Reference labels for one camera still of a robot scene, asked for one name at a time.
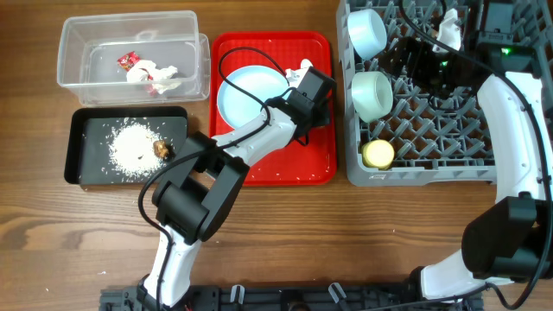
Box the mint green bowl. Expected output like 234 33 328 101
352 72 393 123

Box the light blue bowl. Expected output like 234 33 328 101
347 9 387 60

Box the light blue plate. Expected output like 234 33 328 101
217 65 289 129

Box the yellow plastic cup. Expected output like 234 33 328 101
361 140 395 169

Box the white tissue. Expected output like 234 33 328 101
126 60 181 94

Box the brown food chunk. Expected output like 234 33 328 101
153 140 172 160

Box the white rice pile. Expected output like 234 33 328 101
102 117 165 183

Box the white plastic spoon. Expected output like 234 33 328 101
301 59 313 68

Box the red snack wrapper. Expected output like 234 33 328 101
118 51 156 83

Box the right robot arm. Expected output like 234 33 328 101
378 1 552 304

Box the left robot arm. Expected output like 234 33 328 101
137 67 336 310

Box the grey dishwasher rack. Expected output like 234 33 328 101
336 0 552 187

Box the black waste tray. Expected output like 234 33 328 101
64 106 188 187

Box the red serving tray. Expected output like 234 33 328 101
209 31 337 187

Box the clear plastic bin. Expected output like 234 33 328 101
57 10 211 107

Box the left black cable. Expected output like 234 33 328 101
137 46 299 311

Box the black cable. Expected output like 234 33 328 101
397 0 553 311
137 46 299 311

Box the right black cable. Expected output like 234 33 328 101
397 0 553 311

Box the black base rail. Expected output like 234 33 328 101
98 282 483 311

